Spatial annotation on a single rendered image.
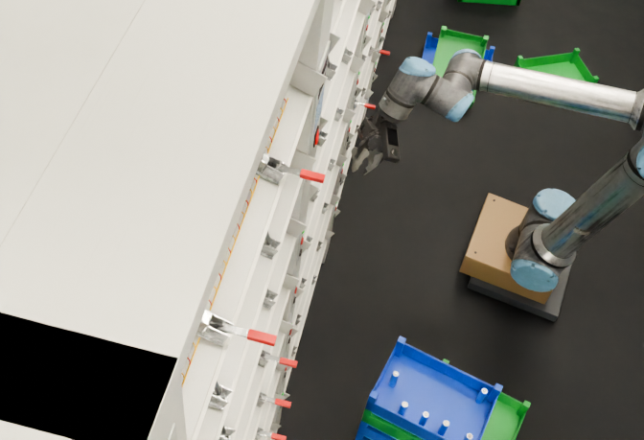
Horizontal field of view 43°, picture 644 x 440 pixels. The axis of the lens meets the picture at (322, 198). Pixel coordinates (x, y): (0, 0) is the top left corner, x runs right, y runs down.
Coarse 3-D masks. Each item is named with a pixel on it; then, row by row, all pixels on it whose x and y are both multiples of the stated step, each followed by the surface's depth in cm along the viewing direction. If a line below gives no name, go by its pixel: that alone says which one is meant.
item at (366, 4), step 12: (360, 0) 200; (372, 0) 199; (360, 12) 203; (360, 24) 201; (348, 48) 194; (348, 60) 191; (336, 84) 187; (336, 96) 185; (336, 108) 183; (324, 132) 175; (324, 144) 176; (312, 168) 171; (312, 192) 164
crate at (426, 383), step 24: (408, 360) 226; (432, 360) 223; (384, 384) 221; (408, 384) 222; (432, 384) 223; (456, 384) 223; (480, 384) 220; (384, 408) 212; (408, 408) 218; (432, 408) 218; (456, 408) 219; (480, 408) 220; (432, 432) 209; (456, 432) 215; (480, 432) 215
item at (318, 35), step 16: (320, 0) 115; (320, 16) 117; (320, 32) 120; (304, 48) 123; (320, 48) 124; (304, 128) 136; (304, 144) 139; (304, 192) 153; (304, 208) 161; (288, 272) 171; (288, 304) 181; (288, 320) 191; (288, 352) 218
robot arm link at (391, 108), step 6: (384, 96) 229; (384, 102) 229; (390, 102) 227; (384, 108) 228; (390, 108) 227; (396, 108) 227; (402, 108) 227; (408, 108) 228; (390, 114) 228; (396, 114) 228; (402, 114) 228; (408, 114) 231
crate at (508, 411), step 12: (444, 360) 264; (504, 396) 262; (504, 408) 264; (516, 408) 264; (492, 420) 261; (504, 420) 261; (516, 420) 262; (492, 432) 258; (504, 432) 259; (516, 432) 255
